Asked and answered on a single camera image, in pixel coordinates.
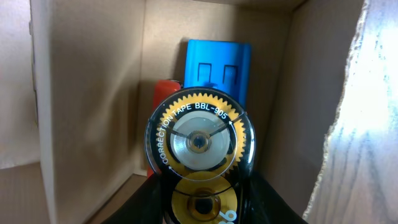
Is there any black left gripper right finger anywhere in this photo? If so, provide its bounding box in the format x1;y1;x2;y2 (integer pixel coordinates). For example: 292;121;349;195
248;172;308;224

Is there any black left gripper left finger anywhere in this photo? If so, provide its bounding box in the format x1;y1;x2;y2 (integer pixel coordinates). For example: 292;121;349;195
102;175;163;224

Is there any black yellow correction tape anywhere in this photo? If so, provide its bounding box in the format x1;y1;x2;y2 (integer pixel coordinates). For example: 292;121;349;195
144;87;256;223

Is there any red stapler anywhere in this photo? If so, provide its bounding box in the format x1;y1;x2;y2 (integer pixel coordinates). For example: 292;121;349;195
146;79;182;178

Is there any blue plastic holder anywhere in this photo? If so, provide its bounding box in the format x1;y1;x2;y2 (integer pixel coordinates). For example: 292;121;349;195
183;40;251;108

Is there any brown cardboard box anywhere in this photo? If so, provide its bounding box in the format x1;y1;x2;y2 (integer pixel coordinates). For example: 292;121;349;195
0;0;398;224

